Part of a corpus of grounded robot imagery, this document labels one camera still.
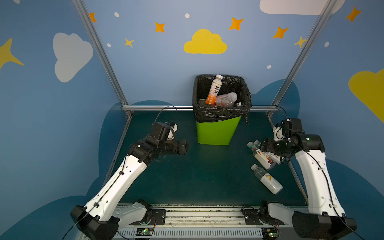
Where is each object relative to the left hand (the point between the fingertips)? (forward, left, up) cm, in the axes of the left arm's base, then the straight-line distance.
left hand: (182, 144), depth 71 cm
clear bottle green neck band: (-10, -49, -22) cm, 55 cm away
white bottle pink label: (+3, -48, -20) cm, 53 cm away
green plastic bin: (+18, -22, -14) cm, 32 cm away
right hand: (+1, -43, -2) cm, 43 cm away
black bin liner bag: (+15, -10, +7) cm, 19 cm away
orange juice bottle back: (+31, -15, +3) cm, 34 cm away
